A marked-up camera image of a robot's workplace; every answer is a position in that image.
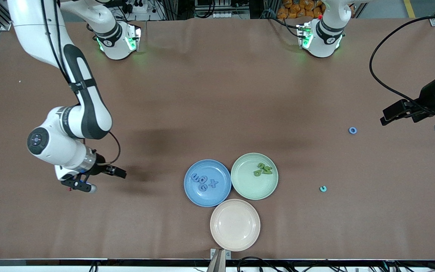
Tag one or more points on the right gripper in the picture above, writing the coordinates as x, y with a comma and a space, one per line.
99, 167

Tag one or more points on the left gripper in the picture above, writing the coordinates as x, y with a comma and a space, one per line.
427, 99

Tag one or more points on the blue foam letter E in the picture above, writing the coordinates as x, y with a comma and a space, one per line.
195, 177

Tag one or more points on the blue foam letter a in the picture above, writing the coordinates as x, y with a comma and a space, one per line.
201, 177

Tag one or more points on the blue foam letter X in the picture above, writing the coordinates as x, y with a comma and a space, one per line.
213, 184

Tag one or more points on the green foam letter P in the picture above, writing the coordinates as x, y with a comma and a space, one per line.
257, 173

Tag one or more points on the green foam letter N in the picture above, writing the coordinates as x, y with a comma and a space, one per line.
268, 170

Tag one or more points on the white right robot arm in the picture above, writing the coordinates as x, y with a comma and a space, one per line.
32, 34

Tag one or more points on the blue foam letter O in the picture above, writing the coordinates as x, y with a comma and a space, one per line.
350, 130

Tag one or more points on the blue round plate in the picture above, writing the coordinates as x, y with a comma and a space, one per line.
217, 196

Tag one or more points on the teal foam letter C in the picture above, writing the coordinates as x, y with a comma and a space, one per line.
323, 186

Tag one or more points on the brown table cover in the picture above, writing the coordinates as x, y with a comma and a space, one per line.
217, 94

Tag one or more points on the beige round plate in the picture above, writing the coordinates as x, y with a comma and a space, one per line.
235, 225

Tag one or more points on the green round plate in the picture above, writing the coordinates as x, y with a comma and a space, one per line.
247, 187

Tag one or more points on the bag of orange fruit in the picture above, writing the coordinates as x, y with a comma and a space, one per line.
296, 9

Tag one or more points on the white power strip with plugs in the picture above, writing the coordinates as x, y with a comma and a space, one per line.
141, 8

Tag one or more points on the black equipment rack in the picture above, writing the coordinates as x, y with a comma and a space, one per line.
221, 4

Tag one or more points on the black table edge rail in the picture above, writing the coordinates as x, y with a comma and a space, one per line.
51, 262

